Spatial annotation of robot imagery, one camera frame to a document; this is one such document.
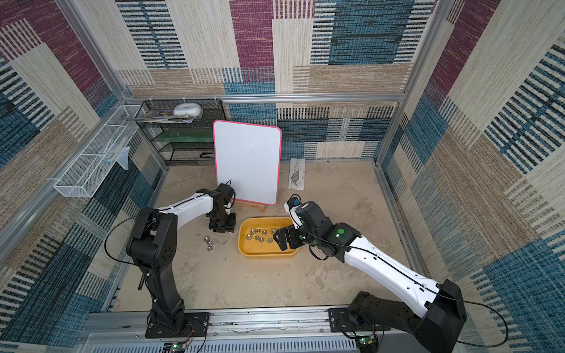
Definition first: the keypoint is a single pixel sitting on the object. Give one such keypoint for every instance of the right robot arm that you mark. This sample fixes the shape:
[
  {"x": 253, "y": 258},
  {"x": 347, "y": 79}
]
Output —
[{"x": 433, "y": 312}]

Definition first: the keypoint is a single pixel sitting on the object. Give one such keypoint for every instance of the pink framed whiteboard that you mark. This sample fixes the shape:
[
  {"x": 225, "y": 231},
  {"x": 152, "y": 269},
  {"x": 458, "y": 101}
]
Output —
[{"x": 248, "y": 156}]

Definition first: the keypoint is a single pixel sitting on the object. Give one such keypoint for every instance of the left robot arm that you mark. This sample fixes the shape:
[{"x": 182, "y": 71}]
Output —
[{"x": 152, "y": 246}]

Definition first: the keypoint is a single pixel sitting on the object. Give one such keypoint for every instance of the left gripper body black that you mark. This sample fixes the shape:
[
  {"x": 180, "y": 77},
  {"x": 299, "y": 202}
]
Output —
[{"x": 224, "y": 221}]

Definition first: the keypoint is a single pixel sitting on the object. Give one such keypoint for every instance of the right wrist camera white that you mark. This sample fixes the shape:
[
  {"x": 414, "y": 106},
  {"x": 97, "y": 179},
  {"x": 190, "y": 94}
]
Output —
[{"x": 293, "y": 203}]

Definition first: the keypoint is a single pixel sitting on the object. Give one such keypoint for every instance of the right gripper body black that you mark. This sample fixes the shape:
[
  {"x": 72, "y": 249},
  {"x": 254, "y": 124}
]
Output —
[{"x": 288, "y": 235}]

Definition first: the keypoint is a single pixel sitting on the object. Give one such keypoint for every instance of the white wire wall basket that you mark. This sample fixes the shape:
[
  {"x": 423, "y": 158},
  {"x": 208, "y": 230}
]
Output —
[{"x": 108, "y": 147}]

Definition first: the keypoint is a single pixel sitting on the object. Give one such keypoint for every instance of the white printed packet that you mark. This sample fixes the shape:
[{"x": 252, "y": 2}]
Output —
[{"x": 296, "y": 179}]

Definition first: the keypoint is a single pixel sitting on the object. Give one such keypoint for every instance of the yellow plastic storage box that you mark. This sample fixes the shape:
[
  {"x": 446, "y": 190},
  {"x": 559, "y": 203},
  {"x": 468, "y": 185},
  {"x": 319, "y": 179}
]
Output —
[{"x": 254, "y": 249}]

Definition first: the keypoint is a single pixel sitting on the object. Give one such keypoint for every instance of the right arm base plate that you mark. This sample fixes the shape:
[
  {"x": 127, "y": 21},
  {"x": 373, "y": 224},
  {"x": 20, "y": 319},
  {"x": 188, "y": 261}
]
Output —
[{"x": 342, "y": 321}]

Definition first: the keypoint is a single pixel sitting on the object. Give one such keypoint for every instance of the aluminium front rail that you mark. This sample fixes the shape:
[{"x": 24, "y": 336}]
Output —
[{"x": 270, "y": 329}]

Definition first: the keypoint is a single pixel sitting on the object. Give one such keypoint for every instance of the wooden whiteboard stand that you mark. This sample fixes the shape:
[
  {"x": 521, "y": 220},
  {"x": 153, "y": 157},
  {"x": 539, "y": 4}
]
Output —
[{"x": 240, "y": 204}]

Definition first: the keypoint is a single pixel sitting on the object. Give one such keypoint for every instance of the white round device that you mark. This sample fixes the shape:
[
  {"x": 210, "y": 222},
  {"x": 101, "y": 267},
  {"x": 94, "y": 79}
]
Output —
[{"x": 188, "y": 110}]

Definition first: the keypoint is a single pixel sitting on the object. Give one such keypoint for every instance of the black wire shelf rack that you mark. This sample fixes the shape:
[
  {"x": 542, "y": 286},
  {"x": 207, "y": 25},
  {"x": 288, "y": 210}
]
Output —
[{"x": 183, "y": 144}]

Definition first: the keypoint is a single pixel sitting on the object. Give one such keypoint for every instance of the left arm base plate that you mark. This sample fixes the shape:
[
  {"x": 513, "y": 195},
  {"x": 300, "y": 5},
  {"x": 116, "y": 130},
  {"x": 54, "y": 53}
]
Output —
[{"x": 194, "y": 323}]

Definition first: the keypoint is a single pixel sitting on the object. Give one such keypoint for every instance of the magazine on shelf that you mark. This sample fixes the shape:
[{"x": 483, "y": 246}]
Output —
[{"x": 167, "y": 117}]

